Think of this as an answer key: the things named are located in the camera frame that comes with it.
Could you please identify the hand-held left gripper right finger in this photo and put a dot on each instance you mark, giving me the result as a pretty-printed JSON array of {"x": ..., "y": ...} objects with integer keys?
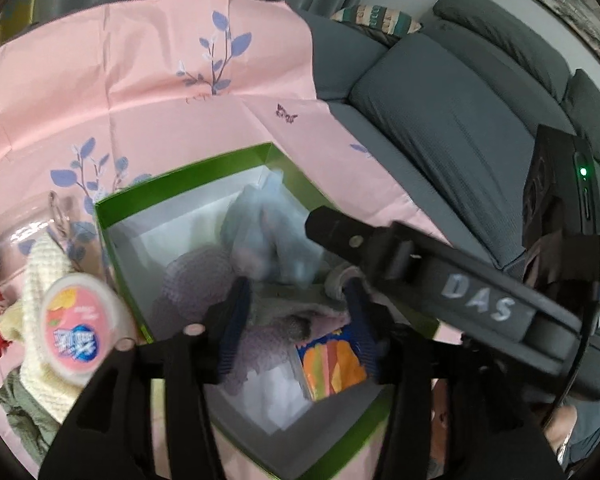
[{"x": 362, "y": 330}]

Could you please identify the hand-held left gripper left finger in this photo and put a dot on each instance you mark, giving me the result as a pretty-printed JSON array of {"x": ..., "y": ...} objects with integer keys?
[{"x": 235, "y": 320}]

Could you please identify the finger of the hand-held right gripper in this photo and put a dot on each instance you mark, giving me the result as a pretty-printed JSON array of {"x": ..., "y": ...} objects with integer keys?
[{"x": 350, "y": 240}]

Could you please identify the lavender fuzzy cloth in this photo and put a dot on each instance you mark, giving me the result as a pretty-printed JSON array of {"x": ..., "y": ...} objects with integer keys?
[{"x": 265, "y": 355}]

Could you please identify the blue orange snack packet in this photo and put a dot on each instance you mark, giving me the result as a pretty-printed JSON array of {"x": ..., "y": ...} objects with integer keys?
[{"x": 330, "y": 365}]

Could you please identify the pale blue plastic bag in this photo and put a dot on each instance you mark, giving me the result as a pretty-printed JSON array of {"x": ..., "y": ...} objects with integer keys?
[{"x": 270, "y": 230}]

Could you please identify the green cardboard box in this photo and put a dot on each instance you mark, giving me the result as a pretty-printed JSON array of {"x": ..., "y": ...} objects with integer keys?
[{"x": 180, "y": 185}]

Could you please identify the person's right forearm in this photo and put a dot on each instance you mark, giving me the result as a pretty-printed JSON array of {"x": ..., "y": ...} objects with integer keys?
[{"x": 562, "y": 430}]

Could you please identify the grey sock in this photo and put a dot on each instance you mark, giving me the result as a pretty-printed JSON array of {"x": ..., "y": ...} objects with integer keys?
[{"x": 340, "y": 282}]

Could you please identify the purple mesh bath pouf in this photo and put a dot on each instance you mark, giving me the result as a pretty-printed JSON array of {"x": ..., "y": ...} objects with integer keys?
[{"x": 190, "y": 285}]

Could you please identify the round pink-lid wipes tub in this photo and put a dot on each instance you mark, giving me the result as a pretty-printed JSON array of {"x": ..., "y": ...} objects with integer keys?
[{"x": 85, "y": 330}]

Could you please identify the grey sofa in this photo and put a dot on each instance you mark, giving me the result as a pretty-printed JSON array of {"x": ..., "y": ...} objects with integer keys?
[{"x": 455, "y": 125}]

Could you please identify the cream knitted cloth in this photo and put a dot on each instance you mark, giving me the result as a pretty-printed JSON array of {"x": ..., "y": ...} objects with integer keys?
[{"x": 40, "y": 280}]

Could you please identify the patterned throw pillow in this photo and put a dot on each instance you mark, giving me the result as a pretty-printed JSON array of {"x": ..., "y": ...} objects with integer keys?
[{"x": 380, "y": 17}]

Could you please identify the green crumpled cloth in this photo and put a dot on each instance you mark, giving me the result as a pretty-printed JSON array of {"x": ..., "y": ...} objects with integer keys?
[{"x": 25, "y": 410}]

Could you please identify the clear glass jar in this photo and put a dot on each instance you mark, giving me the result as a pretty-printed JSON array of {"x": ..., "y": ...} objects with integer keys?
[{"x": 20, "y": 230}]

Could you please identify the pink floral cloth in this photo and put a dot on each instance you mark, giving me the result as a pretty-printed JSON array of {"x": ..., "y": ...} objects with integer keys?
[{"x": 130, "y": 60}]

